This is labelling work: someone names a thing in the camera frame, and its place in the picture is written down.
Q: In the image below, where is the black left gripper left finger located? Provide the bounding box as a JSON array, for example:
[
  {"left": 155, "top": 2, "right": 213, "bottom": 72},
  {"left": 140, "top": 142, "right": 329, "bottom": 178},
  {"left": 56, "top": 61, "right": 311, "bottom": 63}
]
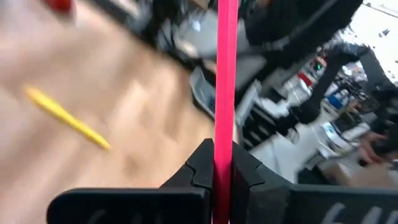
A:
[{"left": 46, "top": 138, "right": 215, "bottom": 224}]

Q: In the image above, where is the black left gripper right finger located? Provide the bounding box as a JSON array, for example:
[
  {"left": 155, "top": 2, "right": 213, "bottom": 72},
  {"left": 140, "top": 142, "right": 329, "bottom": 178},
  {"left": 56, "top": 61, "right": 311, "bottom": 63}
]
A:
[{"left": 231, "top": 141, "right": 398, "bottom": 224}]

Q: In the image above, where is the yellow pen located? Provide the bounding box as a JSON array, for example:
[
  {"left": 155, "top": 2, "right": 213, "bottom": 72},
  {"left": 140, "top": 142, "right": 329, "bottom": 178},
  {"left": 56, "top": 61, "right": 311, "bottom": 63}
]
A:
[{"left": 24, "top": 86, "right": 112, "bottom": 151}]

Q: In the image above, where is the pink pen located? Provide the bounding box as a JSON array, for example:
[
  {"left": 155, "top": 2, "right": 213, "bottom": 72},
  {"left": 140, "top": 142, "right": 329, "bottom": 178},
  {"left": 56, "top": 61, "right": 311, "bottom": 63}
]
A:
[{"left": 212, "top": 0, "right": 240, "bottom": 224}]

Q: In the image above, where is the person's hand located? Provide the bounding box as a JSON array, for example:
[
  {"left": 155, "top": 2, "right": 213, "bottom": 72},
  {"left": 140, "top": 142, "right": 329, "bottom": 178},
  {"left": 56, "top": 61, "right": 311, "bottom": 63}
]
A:
[{"left": 356, "top": 131, "right": 389, "bottom": 166}]

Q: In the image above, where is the grey desk calculator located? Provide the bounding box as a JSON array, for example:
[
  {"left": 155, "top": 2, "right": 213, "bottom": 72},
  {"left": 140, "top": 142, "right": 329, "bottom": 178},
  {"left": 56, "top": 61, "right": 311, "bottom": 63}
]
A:
[{"left": 188, "top": 66, "right": 218, "bottom": 121}]

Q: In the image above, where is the red marker tube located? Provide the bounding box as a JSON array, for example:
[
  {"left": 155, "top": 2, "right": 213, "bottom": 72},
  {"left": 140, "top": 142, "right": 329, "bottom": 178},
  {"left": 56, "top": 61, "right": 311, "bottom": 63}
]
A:
[{"left": 42, "top": 0, "right": 75, "bottom": 14}]

